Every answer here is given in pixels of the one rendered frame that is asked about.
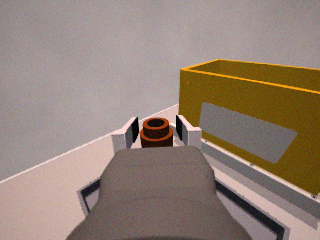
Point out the yellow open-top crate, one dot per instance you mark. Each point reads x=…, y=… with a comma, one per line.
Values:
x=274, y=127

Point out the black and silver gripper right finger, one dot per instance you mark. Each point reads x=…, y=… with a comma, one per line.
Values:
x=191, y=136

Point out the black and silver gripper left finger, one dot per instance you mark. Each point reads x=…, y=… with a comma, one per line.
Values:
x=124, y=138

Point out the grey rectangular tray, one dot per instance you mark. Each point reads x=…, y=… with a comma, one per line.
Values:
x=259, y=224

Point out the brown glass bottle with blue label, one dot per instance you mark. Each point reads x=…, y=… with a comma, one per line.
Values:
x=156, y=132

